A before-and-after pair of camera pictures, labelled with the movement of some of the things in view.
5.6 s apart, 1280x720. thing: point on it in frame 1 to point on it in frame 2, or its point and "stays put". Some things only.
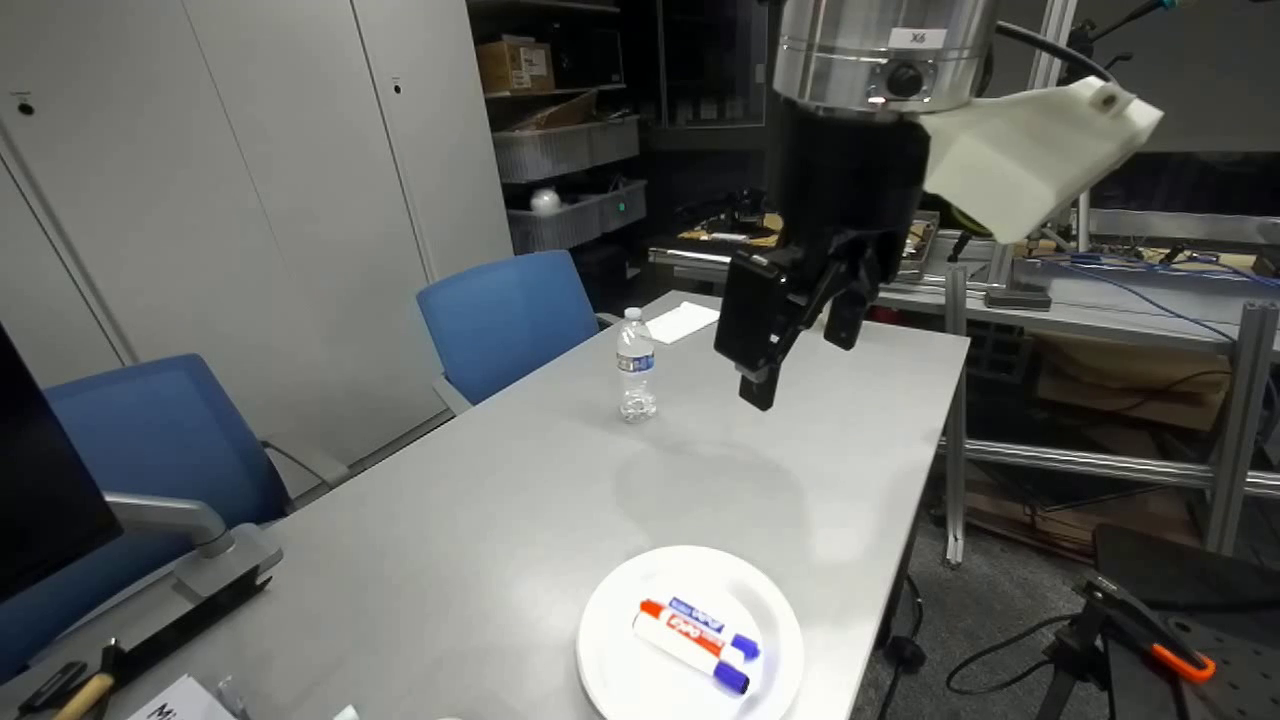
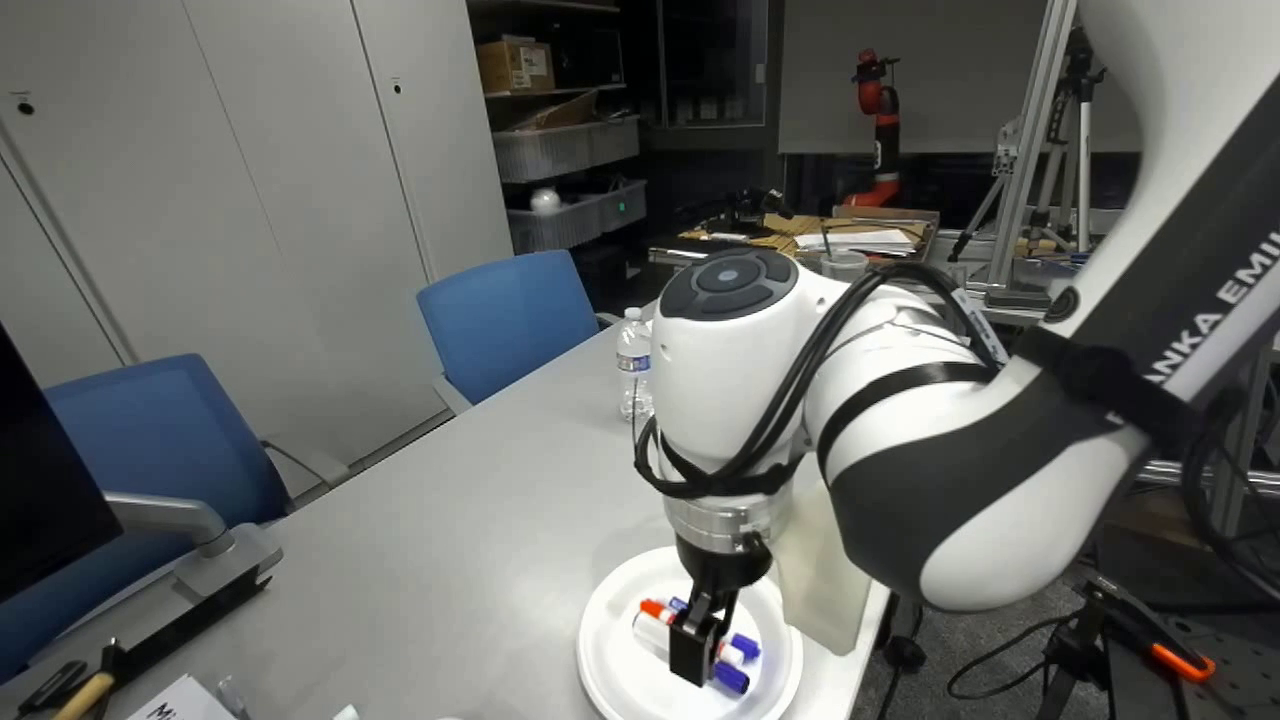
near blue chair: x=166 y=433 stays put
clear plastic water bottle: x=636 y=356 stays put
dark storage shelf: x=571 y=129 stays put
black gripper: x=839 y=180 to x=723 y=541
